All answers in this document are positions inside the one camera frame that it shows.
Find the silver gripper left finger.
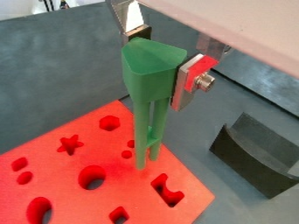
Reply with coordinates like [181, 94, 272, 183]
[105, 0, 152, 45]

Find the green three prong peg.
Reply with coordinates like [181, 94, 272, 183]
[121, 38, 187, 170]

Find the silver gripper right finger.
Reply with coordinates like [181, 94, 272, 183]
[171, 33, 231, 111]

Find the dark grey curved block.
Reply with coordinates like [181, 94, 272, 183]
[209, 113, 299, 199]

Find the red shape sorting board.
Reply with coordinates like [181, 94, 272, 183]
[0, 101, 215, 224]

